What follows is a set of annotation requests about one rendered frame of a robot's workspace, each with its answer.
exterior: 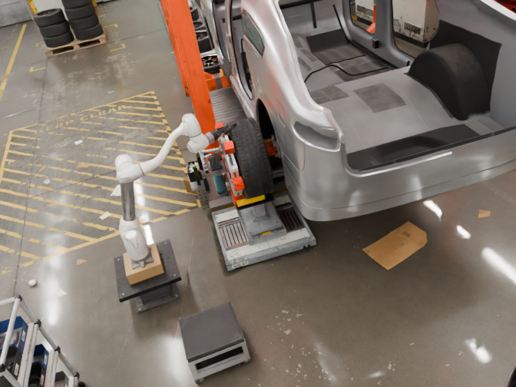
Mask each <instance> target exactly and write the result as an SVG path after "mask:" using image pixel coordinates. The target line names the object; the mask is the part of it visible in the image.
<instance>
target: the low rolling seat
mask: <svg viewBox="0 0 516 387"><path fill-rule="evenodd" d="M179 326H180V332H181V336H182V340H183V344H184V350H185V353H186V357H187V363H188V365H189V367H190V370H191V372H192V374H193V377H194V379H195V380H194V382H195V383H196V384H197V385H199V384H201V383H202V382H203V381H204V378H205V376H208V375H211V374H213V373H215V372H219V371H221V370H223V369H226V368H229V367H231V366H234V365H236V364H239V363H241V362H242V363H243V364H246V363H248V362H249V361H250V360H251V355H250V354H249V352H248V348H247V346H246V341H245V339H244V336H243V333H242V330H241V328H240V324H239V322H238V319H237V316H236V313H235V311H234V308H233V305H232V303H231V302H227V303H223V304H221V305H219V306H215V307H213V308H210V309H207V310H204V311H202V312H199V313H196V314H193V315H191V316H188V317H185V318H182V319H180V320H179Z"/></svg>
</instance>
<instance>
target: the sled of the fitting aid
mask: <svg viewBox="0 0 516 387"><path fill-rule="evenodd" d="M271 203H272V205H273V208H274V210H275V211H276V214H277V216H278V217H279V220H280V222H281V224H282V226H281V227H279V228H276V229H273V230H268V231H266V232H262V233H258V234H255V235H252V236H251V235H250V234H249V231H248V229H247V227H246V224H245V221H244V218H243V215H242V213H241V211H240V210H238V211H237V210H236V211H237V214H238V217H239V218H240V222H241V225H242V227H243V231H244V233H245V235H246V239H247V241H248V244H249V246H251V245H254V244H257V243H262V242H264V241H267V240H271V239H275V238H277V237H282V236H285V235H287V234H286V228H285V226H284V224H283V222H282V220H281V218H280V215H279V214H278V211H277V209H276V207H275V205H274V203H273V201H271Z"/></svg>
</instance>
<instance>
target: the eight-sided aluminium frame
mask: <svg viewBox="0 0 516 387"><path fill-rule="evenodd" d="M223 138H225V139H226V140H225V141H223ZM219 139H220V140H219ZM220 141H221V144H222V146H223V142H227V141H230V140H229V139H228V136H227V135H226V136H225V137H224V136H221V137H219V138H218V143H219V145H220ZM231 157H232V160H233V165H231V164H230V159H229V156H228V155H226V158H227V163H228V167H229V170H230V174H231V177H230V175H229V173H227V177H228V181H229V184H230V186H231V189H232V191H233V195H234V197H238V196H241V195H242V192H243V190H238V191H236V190H235V189H234V186H233V180H232V179H233V178H235V176H234V173H235V172H236V177H239V172H238V167H237V164H236V161H235V158H234V155H233V153H232V154H231Z"/></svg>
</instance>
